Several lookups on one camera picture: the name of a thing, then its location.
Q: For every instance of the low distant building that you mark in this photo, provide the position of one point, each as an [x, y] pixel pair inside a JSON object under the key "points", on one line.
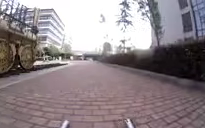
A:
{"points": [[86, 55]]}

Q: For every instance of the red brick path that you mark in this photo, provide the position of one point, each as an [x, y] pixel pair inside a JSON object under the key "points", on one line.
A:
{"points": [[90, 90]]}

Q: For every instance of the green trees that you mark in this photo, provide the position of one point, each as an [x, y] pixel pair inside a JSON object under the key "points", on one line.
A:
{"points": [[55, 51]]}

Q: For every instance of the white multi-storey building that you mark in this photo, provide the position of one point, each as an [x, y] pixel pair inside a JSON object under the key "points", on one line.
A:
{"points": [[50, 28]]}

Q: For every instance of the robot's own part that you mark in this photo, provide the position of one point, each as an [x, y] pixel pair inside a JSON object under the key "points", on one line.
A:
{"points": [[129, 123], [65, 124]]}

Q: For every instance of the slender tree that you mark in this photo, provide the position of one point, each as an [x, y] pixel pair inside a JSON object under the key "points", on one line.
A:
{"points": [[150, 16]]}

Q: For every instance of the dark hedge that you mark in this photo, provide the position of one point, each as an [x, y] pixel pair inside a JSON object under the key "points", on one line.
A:
{"points": [[176, 60]]}

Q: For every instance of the grey paved strip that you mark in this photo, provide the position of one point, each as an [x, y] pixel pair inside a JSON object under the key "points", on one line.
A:
{"points": [[10, 80]]}

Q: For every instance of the pale building with dark windows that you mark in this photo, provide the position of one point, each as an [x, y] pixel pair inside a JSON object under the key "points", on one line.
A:
{"points": [[186, 20]]}

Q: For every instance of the dark metal railing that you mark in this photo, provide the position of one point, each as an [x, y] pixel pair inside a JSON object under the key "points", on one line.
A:
{"points": [[15, 15]]}

